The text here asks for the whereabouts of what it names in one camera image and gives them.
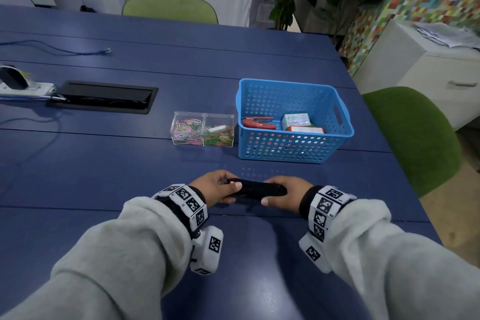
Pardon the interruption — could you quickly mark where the white marker wrist tracker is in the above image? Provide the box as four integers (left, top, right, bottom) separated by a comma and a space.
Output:
151, 183, 224, 276
298, 185, 358, 275

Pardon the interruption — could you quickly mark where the white power strip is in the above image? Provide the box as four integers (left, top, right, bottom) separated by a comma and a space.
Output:
0, 82, 57, 100

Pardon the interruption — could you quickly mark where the person's left forearm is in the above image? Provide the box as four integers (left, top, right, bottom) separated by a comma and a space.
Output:
0, 196, 194, 320

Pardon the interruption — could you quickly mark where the green office chair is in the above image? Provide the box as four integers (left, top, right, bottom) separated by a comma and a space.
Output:
121, 0, 219, 25
362, 86, 463, 199

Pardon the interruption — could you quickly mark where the person's left hand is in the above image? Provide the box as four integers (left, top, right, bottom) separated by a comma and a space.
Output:
188, 170, 244, 209

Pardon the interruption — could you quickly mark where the orange and white small box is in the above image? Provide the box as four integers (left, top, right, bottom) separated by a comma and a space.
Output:
286, 125, 325, 135

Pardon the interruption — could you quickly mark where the black stapler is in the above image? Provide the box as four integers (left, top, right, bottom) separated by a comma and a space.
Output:
225, 178, 288, 200

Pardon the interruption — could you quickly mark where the colourful mosaic partition panel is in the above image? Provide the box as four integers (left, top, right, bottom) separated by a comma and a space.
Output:
340, 0, 480, 77

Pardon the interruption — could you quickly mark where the blue perforated plastic basket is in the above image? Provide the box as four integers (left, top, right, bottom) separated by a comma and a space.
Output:
235, 78, 355, 164

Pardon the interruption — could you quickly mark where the person's right forearm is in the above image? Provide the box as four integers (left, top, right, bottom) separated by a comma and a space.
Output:
323, 199, 480, 320

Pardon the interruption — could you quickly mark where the blue network cable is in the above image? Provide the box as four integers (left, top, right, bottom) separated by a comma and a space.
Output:
0, 39, 112, 56

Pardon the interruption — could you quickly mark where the pile of colourful paper clips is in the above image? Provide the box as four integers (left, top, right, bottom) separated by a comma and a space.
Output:
172, 118, 234, 147

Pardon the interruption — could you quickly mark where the red stapler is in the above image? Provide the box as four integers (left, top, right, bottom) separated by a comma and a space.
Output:
241, 117, 277, 130

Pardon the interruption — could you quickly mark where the pale green small box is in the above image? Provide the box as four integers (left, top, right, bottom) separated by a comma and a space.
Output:
281, 113, 313, 131

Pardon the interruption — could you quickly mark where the black table cable hatch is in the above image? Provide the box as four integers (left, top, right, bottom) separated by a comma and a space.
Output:
46, 80, 159, 115

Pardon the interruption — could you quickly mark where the person's right hand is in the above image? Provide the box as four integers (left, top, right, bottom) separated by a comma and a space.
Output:
261, 176, 314, 214

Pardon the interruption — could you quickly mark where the clear two-compartment plastic box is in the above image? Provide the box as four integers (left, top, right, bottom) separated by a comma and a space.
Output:
170, 111, 235, 148

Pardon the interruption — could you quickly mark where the stack of white papers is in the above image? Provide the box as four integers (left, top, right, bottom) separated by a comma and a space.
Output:
413, 21, 480, 50

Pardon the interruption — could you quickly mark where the white drawer cabinet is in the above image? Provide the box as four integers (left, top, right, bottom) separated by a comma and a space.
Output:
353, 19, 480, 131

